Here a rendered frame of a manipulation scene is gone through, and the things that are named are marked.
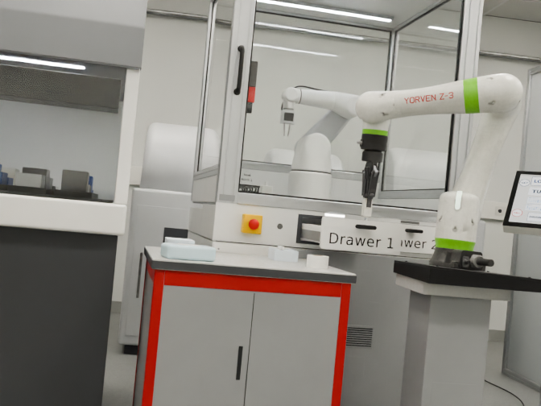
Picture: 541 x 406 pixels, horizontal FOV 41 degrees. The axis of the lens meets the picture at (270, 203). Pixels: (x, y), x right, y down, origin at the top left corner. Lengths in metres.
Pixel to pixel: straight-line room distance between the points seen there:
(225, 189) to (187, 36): 3.48
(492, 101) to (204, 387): 1.26
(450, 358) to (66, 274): 1.28
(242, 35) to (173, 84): 3.25
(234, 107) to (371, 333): 1.04
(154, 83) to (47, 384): 3.81
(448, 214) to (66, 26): 1.38
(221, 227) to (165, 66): 3.45
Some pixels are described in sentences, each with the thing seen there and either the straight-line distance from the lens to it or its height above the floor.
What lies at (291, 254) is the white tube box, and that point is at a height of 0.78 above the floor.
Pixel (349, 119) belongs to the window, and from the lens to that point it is 2.88.
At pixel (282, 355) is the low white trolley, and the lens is 2.22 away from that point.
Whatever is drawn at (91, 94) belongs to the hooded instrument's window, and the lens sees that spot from 2.48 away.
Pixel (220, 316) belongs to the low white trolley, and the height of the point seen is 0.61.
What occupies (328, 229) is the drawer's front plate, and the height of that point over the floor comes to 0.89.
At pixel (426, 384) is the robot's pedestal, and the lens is 2.34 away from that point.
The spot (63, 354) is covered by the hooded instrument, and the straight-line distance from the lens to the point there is 2.58.
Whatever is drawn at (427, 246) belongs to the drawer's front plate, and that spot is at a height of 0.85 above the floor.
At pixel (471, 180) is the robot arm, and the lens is 2.54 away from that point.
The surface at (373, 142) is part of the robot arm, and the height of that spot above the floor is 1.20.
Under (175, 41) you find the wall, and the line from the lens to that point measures 6.09.
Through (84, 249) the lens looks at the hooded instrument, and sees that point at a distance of 2.52.
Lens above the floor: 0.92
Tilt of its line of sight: 1 degrees up
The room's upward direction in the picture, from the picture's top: 5 degrees clockwise
